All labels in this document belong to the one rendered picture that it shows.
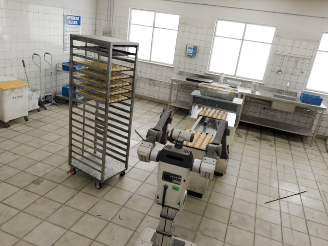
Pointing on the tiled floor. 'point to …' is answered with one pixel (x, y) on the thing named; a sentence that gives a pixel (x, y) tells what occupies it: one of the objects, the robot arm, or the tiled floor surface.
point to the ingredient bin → (13, 99)
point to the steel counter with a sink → (281, 102)
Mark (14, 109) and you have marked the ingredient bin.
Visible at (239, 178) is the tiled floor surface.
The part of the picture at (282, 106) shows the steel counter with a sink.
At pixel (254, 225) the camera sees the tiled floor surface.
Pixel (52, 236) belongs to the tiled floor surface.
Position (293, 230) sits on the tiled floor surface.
